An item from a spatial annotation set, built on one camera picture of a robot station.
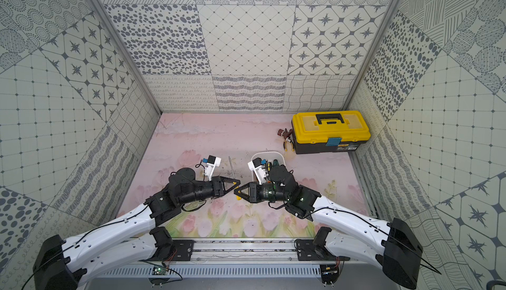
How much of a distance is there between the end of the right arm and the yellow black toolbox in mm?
368

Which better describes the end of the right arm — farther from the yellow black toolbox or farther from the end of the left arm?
the yellow black toolbox

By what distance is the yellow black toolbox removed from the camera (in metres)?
0.92

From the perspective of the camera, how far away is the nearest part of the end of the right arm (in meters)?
0.56

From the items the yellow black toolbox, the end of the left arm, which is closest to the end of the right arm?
the end of the left arm
